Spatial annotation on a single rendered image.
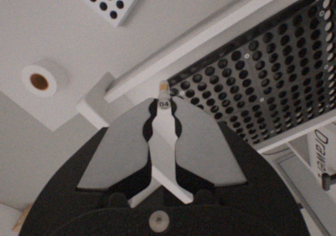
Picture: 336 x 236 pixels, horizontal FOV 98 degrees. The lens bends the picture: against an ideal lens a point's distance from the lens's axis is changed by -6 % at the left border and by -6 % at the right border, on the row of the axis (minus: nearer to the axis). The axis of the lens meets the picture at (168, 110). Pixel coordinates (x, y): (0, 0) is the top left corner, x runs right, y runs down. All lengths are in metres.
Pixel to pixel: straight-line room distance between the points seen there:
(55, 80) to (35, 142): 1.59
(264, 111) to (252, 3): 0.15
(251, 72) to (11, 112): 1.79
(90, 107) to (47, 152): 1.79
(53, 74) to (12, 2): 0.14
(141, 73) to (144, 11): 0.15
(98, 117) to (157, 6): 0.22
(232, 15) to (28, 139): 1.92
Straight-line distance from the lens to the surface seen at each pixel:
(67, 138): 1.73
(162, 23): 0.33
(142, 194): 0.69
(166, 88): 0.15
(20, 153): 2.19
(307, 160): 0.79
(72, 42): 0.38
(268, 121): 0.29
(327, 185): 0.54
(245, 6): 0.22
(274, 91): 0.27
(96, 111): 0.21
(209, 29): 0.21
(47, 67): 0.38
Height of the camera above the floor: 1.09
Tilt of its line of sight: 58 degrees down
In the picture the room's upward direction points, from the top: 176 degrees clockwise
